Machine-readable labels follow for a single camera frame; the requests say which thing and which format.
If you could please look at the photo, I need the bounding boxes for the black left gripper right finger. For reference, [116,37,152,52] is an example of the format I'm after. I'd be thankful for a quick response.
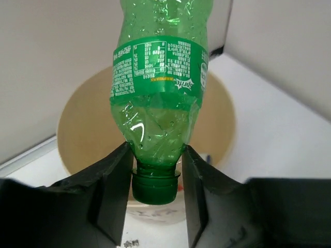
[182,146,330,247]

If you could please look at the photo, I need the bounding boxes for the green plastic bottle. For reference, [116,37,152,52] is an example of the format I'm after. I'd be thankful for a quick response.
[110,1,213,205]

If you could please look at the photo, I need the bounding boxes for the beige cartoon bin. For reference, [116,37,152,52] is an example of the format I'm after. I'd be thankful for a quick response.
[56,67,236,225]

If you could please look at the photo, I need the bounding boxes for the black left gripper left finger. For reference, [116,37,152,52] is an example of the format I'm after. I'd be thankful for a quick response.
[1,143,133,247]

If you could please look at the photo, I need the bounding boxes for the aluminium frame rail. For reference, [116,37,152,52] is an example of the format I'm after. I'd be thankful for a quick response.
[1,136,57,177]

